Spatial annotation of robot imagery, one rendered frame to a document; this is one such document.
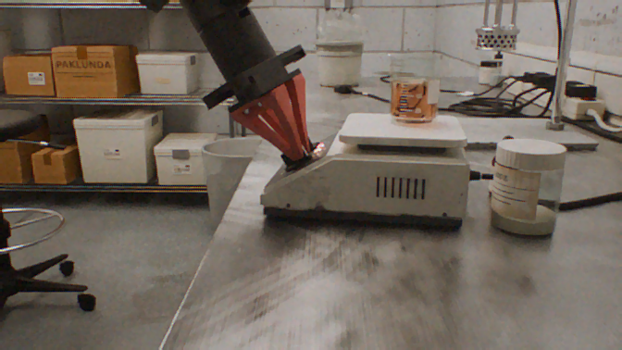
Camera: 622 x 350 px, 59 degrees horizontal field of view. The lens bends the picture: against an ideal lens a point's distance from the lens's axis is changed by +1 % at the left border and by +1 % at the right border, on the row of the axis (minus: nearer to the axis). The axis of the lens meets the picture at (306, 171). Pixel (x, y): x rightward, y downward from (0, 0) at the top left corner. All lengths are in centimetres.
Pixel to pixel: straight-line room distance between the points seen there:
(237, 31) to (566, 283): 35
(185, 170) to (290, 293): 230
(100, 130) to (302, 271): 240
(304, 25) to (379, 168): 244
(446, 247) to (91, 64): 238
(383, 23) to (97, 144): 156
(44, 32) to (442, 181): 292
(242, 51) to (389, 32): 245
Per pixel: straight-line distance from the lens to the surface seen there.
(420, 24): 297
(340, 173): 52
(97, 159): 284
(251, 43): 52
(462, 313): 40
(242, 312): 39
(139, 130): 273
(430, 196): 52
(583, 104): 115
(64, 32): 324
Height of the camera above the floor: 95
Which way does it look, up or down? 16 degrees down
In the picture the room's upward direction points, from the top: straight up
